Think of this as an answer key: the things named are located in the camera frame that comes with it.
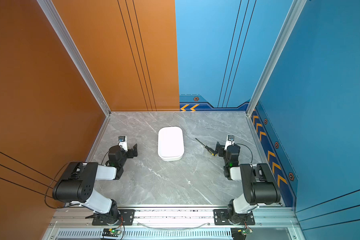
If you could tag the right aluminium corner post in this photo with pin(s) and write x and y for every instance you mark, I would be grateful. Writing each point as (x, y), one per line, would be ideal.
(283, 36)

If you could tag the white plastic bin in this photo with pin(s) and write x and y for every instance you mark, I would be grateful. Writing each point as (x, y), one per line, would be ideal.
(171, 144)

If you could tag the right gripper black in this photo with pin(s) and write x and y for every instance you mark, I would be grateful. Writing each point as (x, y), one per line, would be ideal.
(221, 148)

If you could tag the right green circuit board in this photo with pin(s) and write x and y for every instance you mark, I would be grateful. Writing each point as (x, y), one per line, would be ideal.
(240, 233)

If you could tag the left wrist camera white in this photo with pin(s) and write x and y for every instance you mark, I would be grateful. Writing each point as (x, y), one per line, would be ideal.
(122, 142)

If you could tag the black yellow screwdriver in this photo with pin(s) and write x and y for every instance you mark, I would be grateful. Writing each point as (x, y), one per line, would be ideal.
(210, 150)

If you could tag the left aluminium corner post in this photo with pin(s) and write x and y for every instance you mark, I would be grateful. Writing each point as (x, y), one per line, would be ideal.
(62, 32)

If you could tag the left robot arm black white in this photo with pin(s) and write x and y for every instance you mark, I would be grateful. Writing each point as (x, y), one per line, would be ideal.
(76, 185)

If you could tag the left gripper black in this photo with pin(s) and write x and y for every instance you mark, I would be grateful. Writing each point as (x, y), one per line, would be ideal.
(130, 154)

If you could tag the aluminium front rail frame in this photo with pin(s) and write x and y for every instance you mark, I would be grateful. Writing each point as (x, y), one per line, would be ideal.
(172, 222)

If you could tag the left green circuit board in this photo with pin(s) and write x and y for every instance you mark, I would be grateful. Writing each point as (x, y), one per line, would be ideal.
(111, 234)

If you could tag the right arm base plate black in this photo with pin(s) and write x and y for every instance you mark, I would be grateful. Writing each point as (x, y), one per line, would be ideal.
(222, 217)

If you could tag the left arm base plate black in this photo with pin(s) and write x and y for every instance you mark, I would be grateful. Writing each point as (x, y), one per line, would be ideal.
(123, 217)

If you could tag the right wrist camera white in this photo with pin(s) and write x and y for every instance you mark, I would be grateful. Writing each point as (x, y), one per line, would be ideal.
(230, 141)

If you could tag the aluminium corner post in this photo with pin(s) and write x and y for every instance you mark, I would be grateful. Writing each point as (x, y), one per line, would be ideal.
(283, 36)
(62, 32)

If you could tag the green circuit board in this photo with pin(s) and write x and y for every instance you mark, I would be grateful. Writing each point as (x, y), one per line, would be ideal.
(240, 233)
(111, 234)

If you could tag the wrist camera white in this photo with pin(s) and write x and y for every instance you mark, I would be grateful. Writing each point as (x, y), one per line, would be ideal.
(122, 142)
(230, 141)

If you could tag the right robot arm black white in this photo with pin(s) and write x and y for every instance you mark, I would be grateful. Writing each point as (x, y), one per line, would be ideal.
(258, 184)

